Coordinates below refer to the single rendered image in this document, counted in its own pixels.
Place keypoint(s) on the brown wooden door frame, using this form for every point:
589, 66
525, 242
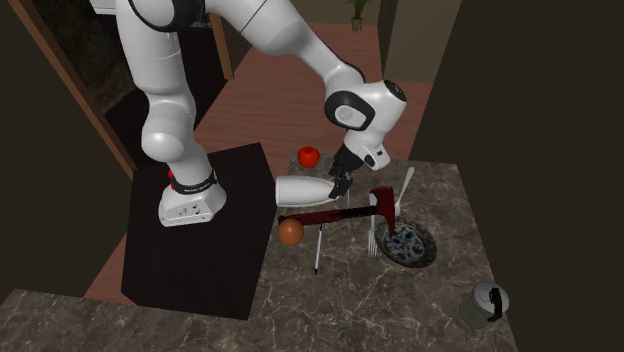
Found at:
71, 80

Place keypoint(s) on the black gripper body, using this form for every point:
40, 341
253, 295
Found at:
345, 161

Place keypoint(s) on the green potted plant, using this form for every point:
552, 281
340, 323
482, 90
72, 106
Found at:
357, 12

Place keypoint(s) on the red apple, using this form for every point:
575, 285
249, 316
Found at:
308, 157

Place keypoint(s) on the silver fork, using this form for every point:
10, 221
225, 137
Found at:
373, 241

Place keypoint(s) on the patterned blue bowl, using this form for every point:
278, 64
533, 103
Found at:
414, 248

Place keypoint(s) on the brown egg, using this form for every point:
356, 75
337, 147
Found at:
291, 232

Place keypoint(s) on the white bottle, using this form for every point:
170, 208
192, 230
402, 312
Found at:
302, 191

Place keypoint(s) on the black robot stand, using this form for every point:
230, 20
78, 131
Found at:
195, 263

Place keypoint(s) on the dark red hammer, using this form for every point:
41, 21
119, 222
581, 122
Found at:
385, 200

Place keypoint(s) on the white pen with black tip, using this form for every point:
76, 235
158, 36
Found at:
319, 248

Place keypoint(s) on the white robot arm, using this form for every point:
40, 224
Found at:
161, 88

